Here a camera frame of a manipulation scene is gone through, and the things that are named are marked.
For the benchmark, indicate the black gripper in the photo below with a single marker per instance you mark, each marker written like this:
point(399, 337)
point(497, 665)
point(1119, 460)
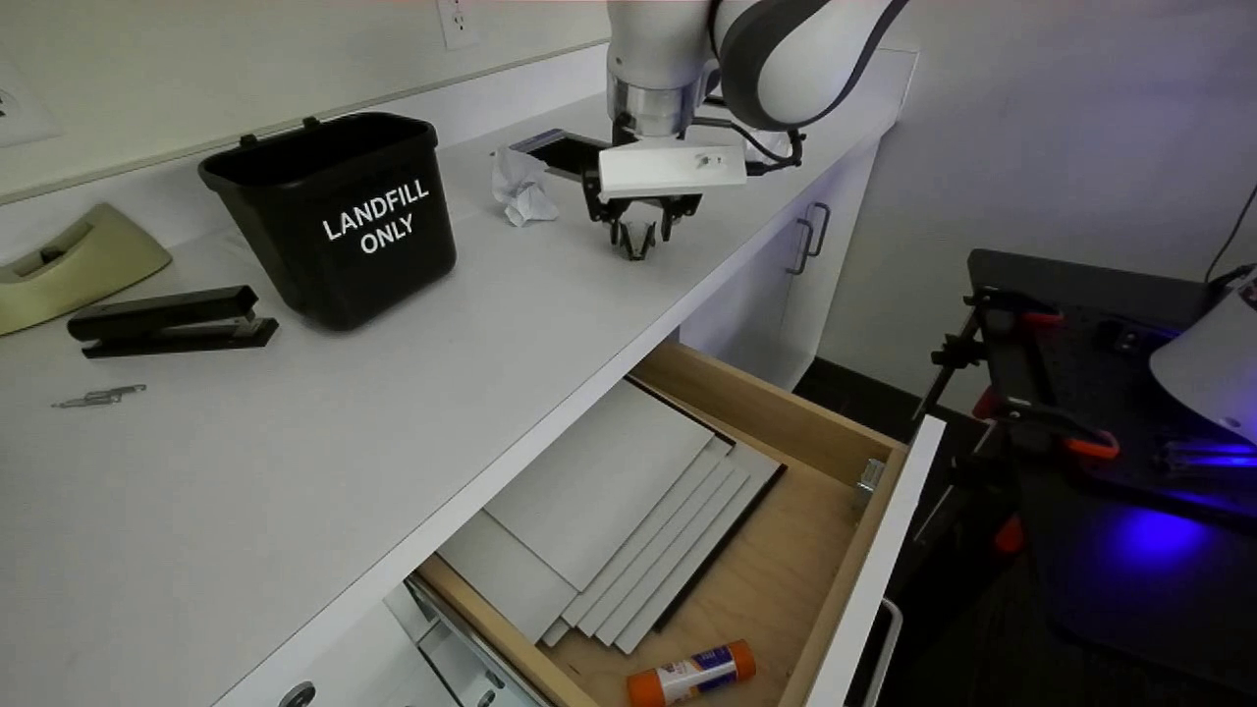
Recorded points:
point(662, 208)

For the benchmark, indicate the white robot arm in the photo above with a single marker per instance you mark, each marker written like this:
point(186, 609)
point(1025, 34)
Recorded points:
point(717, 92)

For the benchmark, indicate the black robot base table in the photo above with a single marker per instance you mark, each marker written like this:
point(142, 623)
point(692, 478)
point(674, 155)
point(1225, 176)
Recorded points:
point(1144, 558)

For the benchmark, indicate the crumpled white paper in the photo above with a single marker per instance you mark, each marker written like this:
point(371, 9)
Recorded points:
point(518, 191)

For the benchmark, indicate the white lower cabinet door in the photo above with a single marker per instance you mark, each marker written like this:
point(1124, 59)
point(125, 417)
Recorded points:
point(772, 316)

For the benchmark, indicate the black landfill bin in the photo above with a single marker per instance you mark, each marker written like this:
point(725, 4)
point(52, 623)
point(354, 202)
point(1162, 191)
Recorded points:
point(348, 217)

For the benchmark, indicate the open wooden drawer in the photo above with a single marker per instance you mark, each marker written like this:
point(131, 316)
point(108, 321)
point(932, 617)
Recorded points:
point(797, 578)

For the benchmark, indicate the grey folders stack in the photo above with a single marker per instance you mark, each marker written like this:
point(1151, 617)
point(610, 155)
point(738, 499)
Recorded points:
point(610, 523)

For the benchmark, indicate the red black clamp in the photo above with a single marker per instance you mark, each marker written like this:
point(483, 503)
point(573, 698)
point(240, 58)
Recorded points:
point(1054, 427)
point(993, 321)

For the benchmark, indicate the black stapler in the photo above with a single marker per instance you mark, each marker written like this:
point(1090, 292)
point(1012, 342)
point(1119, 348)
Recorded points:
point(172, 324)

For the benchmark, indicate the orange glue stick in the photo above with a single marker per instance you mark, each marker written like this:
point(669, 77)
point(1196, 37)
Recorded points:
point(701, 672)

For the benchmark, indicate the beige tape dispenser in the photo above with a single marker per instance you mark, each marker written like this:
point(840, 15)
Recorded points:
point(90, 261)

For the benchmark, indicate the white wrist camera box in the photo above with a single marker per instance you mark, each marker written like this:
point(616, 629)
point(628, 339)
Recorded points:
point(669, 172)

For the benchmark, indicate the wall power outlet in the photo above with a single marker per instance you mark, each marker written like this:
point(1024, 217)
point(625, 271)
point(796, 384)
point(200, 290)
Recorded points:
point(458, 24)

